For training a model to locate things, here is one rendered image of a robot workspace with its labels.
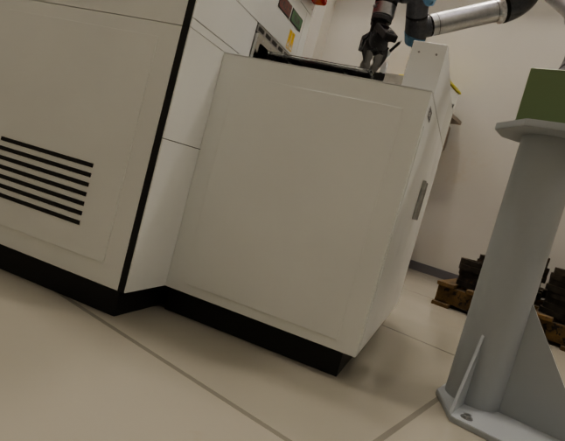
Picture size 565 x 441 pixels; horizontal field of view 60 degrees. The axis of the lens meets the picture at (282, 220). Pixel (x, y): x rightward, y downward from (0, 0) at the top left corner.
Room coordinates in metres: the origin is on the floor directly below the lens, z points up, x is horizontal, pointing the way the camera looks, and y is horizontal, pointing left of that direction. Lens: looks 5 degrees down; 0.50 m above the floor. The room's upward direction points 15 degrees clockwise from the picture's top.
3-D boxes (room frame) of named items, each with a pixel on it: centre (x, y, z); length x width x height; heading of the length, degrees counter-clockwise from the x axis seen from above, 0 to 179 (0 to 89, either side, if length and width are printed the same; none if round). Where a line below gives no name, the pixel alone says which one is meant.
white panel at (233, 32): (1.72, 0.24, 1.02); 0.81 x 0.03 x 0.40; 161
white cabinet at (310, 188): (1.87, -0.16, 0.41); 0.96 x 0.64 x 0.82; 161
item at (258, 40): (1.88, 0.17, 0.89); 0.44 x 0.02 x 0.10; 161
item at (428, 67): (1.65, -0.35, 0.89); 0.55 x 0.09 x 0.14; 161
